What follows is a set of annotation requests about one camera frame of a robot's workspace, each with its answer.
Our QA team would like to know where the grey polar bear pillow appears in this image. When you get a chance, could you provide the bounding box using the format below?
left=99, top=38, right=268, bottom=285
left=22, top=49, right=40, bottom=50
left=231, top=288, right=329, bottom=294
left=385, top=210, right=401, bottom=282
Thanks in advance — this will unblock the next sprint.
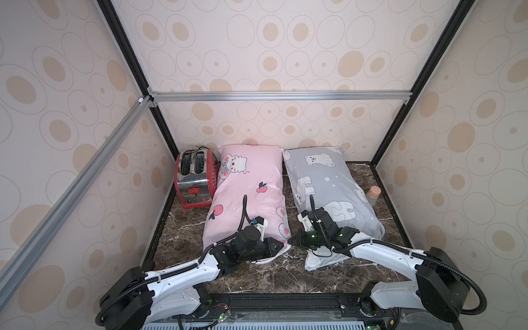
left=282, top=146, right=385, bottom=272

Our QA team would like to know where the pink cartoon pillow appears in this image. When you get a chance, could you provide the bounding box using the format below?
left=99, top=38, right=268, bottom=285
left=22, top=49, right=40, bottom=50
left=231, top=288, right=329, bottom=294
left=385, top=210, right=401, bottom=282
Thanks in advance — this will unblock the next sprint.
left=203, top=144, right=292, bottom=265

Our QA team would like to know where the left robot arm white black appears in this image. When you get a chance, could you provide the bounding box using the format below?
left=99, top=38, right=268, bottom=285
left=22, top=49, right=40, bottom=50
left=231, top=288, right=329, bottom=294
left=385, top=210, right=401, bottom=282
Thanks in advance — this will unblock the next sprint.
left=95, top=197, right=290, bottom=329

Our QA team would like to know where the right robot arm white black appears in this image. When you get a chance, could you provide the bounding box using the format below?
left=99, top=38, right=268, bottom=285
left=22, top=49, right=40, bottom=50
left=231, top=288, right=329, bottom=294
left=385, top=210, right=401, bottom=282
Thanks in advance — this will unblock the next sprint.
left=288, top=197, right=488, bottom=323

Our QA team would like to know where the small bottle with cork lid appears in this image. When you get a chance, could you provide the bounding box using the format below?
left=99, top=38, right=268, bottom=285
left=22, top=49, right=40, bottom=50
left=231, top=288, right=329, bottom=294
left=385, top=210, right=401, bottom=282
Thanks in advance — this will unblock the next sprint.
left=366, top=186, right=382, bottom=207

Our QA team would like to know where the red and chrome toaster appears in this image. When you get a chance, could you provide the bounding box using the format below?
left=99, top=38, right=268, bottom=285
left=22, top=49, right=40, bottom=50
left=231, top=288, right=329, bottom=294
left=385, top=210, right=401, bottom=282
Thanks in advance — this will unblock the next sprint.
left=175, top=147, right=218, bottom=210

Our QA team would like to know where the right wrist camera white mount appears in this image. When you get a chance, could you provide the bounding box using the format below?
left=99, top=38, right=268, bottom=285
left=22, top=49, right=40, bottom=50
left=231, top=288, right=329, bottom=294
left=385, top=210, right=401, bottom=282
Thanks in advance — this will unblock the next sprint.
left=297, top=210, right=315, bottom=232

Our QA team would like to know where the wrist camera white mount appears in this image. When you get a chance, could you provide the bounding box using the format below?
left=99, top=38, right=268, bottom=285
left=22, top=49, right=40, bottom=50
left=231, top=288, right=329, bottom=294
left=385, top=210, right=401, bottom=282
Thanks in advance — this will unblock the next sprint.
left=297, top=210, right=315, bottom=232
left=252, top=217, right=269, bottom=241

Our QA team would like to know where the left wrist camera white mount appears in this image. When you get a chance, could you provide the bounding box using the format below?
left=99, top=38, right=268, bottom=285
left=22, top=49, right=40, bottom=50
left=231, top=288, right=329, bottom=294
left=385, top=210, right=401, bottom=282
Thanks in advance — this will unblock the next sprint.
left=252, top=217, right=269, bottom=241

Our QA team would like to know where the black base rail with electronics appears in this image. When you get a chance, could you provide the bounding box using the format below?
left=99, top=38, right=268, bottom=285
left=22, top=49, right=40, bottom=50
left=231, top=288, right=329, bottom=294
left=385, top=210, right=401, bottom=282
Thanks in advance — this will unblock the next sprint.
left=139, top=291, right=463, bottom=330

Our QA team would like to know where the horizontal aluminium frame rail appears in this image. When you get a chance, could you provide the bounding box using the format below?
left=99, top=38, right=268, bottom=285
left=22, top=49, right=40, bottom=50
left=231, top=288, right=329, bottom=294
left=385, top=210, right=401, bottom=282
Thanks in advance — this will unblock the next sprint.
left=151, top=90, right=413, bottom=103

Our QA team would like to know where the left diagonal aluminium rail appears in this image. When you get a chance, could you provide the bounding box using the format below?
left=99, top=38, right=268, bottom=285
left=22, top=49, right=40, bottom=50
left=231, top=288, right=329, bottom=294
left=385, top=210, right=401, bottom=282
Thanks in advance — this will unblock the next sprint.
left=1, top=95, right=153, bottom=309

